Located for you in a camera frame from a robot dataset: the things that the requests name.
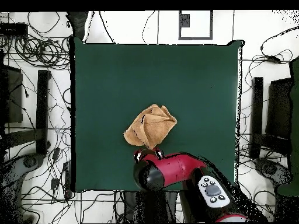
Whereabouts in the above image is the dark green fabric sheet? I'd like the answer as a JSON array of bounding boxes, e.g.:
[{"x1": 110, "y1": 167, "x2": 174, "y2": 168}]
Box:
[{"x1": 275, "y1": 55, "x2": 299, "y2": 197}]

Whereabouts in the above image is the black power strip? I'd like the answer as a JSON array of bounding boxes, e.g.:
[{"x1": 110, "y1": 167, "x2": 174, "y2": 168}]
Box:
[{"x1": 62, "y1": 162, "x2": 72, "y2": 199}]

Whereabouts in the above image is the dark square floor frame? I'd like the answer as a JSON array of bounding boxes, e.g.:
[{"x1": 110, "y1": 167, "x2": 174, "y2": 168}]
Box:
[{"x1": 178, "y1": 10, "x2": 214, "y2": 41}]

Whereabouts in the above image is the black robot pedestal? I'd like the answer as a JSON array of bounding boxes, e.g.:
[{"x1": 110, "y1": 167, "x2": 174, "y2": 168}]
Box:
[{"x1": 122, "y1": 190, "x2": 178, "y2": 223}]

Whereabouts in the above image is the person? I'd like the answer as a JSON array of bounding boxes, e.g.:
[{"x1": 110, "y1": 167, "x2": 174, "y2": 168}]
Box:
[{"x1": 65, "y1": 11, "x2": 89, "y2": 40}]

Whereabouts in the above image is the coiled black cable bundle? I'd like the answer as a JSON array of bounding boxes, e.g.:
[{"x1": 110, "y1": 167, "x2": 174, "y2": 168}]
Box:
[{"x1": 13, "y1": 34, "x2": 71, "y2": 71}]

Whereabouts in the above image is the dark green table cloth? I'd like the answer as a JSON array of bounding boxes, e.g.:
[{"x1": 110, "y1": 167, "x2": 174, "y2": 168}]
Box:
[{"x1": 69, "y1": 37, "x2": 245, "y2": 193}]

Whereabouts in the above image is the black square case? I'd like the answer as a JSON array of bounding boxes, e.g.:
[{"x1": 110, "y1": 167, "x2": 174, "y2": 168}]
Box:
[
  {"x1": 266, "y1": 78, "x2": 293, "y2": 141},
  {"x1": 0, "y1": 64, "x2": 23, "y2": 124}
]

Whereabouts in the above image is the tan terry towel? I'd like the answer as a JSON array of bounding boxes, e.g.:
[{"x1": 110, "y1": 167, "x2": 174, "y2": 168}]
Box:
[{"x1": 123, "y1": 103, "x2": 178, "y2": 151}]

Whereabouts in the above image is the black flat device box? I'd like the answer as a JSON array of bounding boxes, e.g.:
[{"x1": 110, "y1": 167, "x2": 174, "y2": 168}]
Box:
[{"x1": 0, "y1": 23, "x2": 29, "y2": 37}]

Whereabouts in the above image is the black power adapter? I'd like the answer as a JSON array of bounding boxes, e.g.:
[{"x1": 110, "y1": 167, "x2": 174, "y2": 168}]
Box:
[
  {"x1": 51, "y1": 148, "x2": 61, "y2": 162},
  {"x1": 266, "y1": 55, "x2": 282, "y2": 64}
]

